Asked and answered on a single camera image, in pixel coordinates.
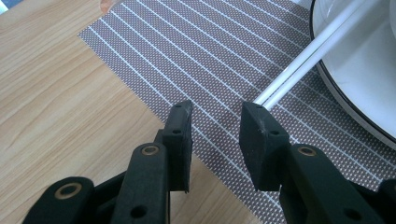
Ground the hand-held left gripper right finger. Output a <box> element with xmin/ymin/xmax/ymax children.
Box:
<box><xmin>238</xmin><ymin>101</ymin><xmax>292</xmax><ymax>192</ymax></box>

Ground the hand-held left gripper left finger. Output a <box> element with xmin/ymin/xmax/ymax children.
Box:
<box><xmin>161</xmin><ymin>99</ymin><xmax>194</xmax><ymax>194</ymax></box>

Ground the white chopstick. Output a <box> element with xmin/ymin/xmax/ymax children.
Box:
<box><xmin>252</xmin><ymin>0</ymin><xmax>369</xmax><ymax>105</ymax></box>
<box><xmin>262</xmin><ymin>0</ymin><xmax>388</xmax><ymax>111</ymax></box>

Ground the small white plate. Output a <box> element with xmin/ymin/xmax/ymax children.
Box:
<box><xmin>309</xmin><ymin>0</ymin><xmax>396</xmax><ymax>151</ymax></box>

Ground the striped grey placemat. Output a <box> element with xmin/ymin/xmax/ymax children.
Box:
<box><xmin>78</xmin><ymin>0</ymin><xmax>396</xmax><ymax>224</ymax></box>

